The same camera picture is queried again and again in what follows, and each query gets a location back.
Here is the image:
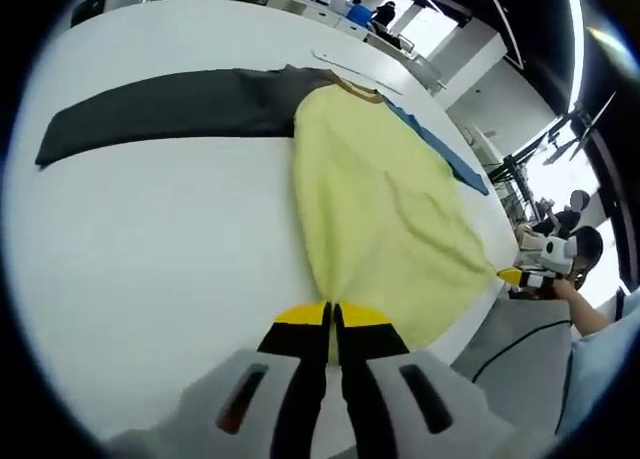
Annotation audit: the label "black metal frame rig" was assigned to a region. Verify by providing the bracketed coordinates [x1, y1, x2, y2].
[492, 91, 619, 230]

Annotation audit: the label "white square pillar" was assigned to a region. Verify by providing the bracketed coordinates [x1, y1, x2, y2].
[447, 31, 506, 125]

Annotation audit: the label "yellow garment grey blue sleeves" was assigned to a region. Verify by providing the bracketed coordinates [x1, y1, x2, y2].
[34, 63, 496, 353]

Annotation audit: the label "ceiling light strip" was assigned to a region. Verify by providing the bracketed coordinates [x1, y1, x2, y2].
[567, 0, 587, 113]

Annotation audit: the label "thin template outline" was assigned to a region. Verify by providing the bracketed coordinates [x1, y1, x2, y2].
[310, 48, 401, 96]

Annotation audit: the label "black wall panel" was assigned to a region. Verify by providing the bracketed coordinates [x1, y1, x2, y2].
[69, 0, 109, 28]

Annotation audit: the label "person's right hand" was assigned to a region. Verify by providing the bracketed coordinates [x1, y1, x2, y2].
[539, 278, 576, 306]

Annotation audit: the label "black cable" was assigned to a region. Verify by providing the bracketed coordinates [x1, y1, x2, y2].
[472, 320, 574, 383]

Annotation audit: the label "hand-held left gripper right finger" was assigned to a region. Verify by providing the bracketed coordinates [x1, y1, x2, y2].
[332, 302, 506, 459]

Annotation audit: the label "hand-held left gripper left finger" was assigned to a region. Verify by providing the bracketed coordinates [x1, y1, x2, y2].
[107, 301, 332, 459]

